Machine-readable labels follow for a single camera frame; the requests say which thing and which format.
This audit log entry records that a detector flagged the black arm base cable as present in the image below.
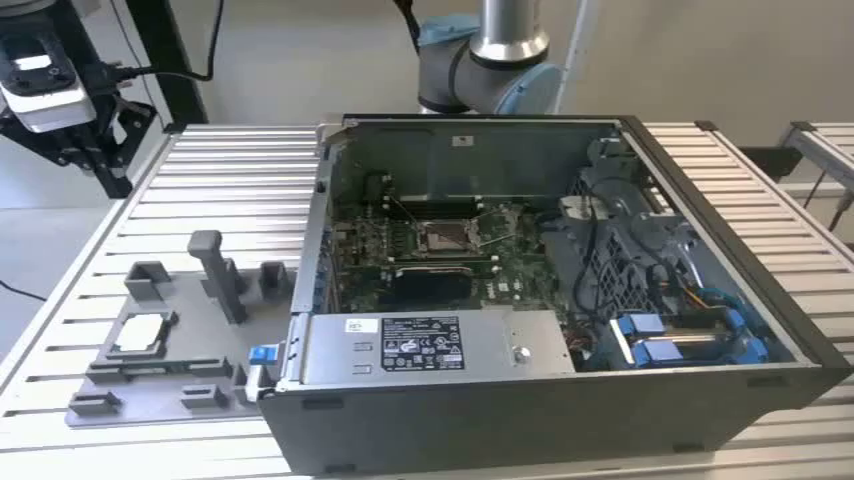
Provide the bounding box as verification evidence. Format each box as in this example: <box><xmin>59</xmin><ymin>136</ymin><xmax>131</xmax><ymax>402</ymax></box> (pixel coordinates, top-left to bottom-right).
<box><xmin>391</xmin><ymin>0</ymin><xmax>426</xmax><ymax>49</ymax></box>

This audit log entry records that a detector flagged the green motherboard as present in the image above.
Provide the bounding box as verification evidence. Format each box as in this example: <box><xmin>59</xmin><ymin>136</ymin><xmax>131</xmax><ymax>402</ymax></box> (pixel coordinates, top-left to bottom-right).
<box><xmin>326</xmin><ymin>194</ymin><xmax>582</xmax><ymax>321</ymax></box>

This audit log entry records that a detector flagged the grey drive cage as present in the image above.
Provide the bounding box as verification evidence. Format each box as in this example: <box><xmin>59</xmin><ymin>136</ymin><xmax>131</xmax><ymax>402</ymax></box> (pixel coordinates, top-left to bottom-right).
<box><xmin>539</xmin><ymin>134</ymin><xmax>795</xmax><ymax>374</ymax></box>

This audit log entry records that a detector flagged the CPU socket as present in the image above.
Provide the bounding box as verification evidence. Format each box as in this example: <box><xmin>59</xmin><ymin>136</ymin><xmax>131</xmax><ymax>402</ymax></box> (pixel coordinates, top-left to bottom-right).
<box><xmin>418</xmin><ymin>219</ymin><xmax>476</xmax><ymax>254</ymax></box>

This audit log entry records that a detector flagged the black RAM slot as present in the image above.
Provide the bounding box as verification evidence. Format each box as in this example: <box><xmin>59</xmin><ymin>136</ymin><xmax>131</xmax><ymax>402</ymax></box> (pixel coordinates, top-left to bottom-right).
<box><xmin>396</xmin><ymin>196</ymin><xmax>483</xmax><ymax>215</ymax></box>

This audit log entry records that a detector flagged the black bracket between tables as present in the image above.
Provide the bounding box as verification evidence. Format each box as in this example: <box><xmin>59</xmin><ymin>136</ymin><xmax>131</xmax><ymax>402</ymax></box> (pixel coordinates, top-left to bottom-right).
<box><xmin>737</xmin><ymin>145</ymin><xmax>803</xmax><ymax>186</ymax></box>

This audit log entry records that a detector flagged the black frame post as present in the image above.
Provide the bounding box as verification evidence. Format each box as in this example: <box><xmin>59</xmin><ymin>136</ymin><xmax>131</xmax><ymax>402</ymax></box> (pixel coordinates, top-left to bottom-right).
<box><xmin>124</xmin><ymin>0</ymin><xmax>209</xmax><ymax>126</ymax></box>

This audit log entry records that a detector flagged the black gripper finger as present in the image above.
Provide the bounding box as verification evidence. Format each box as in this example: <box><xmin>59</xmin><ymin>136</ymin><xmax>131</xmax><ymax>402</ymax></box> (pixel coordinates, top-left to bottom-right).
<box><xmin>99</xmin><ymin>97</ymin><xmax>160</xmax><ymax>200</ymax></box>
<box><xmin>0</xmin><ymin>112</ymin><xmax>103</xmax><ymax>172</ymax></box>

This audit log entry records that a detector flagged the thin wire locking lever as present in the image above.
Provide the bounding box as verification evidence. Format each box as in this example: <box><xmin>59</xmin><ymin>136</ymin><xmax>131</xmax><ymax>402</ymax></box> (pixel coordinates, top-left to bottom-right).
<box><xmin>391</xmin><ymin>196</ymin><xmax>430</xmax><ymax>227</ymax></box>

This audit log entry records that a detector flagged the grey parts rack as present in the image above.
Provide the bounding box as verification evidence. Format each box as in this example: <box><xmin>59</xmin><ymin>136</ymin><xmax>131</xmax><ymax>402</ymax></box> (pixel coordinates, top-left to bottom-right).
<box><xmin>64</xmin><ymin>229</ymin><xmax>299</xmax><ymax>429</ymax></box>

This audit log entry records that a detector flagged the hard disk in blue carrier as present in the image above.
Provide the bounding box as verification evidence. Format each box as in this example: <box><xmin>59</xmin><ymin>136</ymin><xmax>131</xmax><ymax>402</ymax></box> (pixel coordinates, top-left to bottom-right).
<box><xmin>240</xmin><ymin>342</ymin><xmax>288</xmax><ymax>401</ymax></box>

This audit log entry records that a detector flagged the blue disk carrier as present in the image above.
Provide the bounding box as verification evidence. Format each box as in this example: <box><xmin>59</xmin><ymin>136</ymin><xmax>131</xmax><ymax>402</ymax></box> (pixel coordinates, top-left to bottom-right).
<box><xmin>623</xmin><ymin>312</ymin><xmax>669</xmax><ymax>337</ymax></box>
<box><xmin>630</xmin><ymin>338</ymin><xmax>686</xmax><ymax>369</ymax></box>

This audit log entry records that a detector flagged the metal socket cover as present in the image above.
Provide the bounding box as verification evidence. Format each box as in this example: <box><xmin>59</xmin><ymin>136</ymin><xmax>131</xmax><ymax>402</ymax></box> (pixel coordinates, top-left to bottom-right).
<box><xmin>474</xmin><ymin>205</ymin><xmax>523</xmax><ymax>247</ymax></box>

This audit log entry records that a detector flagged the silver power supply unit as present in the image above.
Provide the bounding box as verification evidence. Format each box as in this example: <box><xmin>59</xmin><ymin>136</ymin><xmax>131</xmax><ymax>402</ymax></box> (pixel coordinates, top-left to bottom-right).
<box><xmin>296</xmin><ymin>309</ymin><xmax>579</xmax><ymax>386</ymax></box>

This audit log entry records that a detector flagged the aluminium slat side table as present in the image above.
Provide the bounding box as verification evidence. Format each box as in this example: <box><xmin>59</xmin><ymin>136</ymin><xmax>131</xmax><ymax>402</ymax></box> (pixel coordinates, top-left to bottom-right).
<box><xmin>778</xmin><ymin>119</ymin><xmax>854</xmax><ymax>201</ymax></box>

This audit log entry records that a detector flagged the black graphics card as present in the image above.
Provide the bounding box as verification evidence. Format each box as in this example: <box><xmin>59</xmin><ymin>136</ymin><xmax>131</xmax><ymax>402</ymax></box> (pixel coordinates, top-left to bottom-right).
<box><xmin>390</xmin><ymin>264</ymin><xmax>472</xmax><ymax>306</ymax></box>

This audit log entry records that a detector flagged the silver CPU plate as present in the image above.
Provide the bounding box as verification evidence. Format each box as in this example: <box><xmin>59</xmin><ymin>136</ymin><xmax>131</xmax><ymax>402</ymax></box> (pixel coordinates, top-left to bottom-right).
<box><xmin>113</xmin><ymin>317</ymin><xmax>168</xmax><ymax>352</ymax></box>

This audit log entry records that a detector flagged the black open PC case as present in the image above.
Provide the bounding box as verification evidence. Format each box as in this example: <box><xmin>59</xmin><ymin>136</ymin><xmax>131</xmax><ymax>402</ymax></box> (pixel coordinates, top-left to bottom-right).
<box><xmin>256</xmin><ymin>113</ymin><xmax>854</xmax><ymax>474</ymax></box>

